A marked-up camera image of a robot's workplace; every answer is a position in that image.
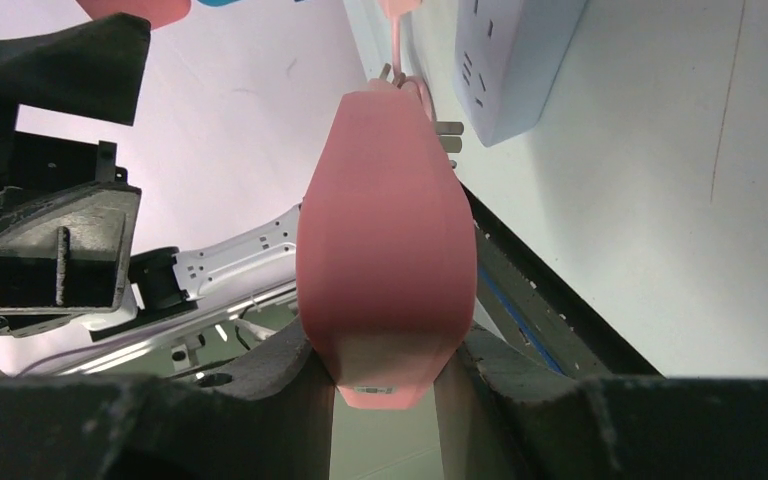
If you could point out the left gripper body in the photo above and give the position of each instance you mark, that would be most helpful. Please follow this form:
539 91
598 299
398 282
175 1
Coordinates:
34 165

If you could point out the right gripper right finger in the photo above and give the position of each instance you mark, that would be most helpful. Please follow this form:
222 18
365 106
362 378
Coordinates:
502 415

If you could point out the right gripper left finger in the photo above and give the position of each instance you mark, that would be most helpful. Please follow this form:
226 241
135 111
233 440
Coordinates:
266 415

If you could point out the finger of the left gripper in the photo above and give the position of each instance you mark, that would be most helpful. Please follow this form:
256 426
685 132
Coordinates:
68 252
94 70

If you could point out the pink adapter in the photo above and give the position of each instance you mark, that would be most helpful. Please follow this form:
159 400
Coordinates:
158 13

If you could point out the pink triangular power strip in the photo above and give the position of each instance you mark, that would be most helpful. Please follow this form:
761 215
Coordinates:
386 262

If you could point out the light blue long power strip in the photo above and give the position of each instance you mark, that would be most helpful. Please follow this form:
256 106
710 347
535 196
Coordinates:
507 56

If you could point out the light blue adapter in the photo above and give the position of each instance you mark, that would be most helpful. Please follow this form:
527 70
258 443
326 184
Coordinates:
222 3

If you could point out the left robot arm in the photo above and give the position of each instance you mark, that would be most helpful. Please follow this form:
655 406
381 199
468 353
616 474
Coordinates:
164 283

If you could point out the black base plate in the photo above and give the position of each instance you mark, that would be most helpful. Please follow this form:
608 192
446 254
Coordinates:
539 313

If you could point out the aluminium frame rail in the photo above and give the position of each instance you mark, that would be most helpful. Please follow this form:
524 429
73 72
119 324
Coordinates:
181 336

